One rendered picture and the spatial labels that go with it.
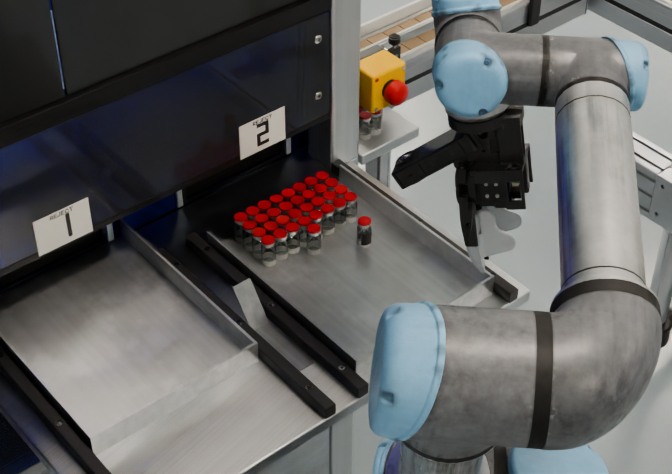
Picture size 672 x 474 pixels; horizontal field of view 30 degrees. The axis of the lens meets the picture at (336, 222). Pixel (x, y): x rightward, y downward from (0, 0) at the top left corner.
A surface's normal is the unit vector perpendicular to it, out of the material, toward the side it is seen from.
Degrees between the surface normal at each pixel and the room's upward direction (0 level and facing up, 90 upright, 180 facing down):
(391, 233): 0
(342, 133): 90
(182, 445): 0
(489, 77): 80
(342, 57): 90
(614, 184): 17
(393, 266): 0
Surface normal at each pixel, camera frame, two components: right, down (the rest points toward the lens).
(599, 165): -0.10, -0.66
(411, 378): -0.12, 0.01
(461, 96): -0.09, 0.50
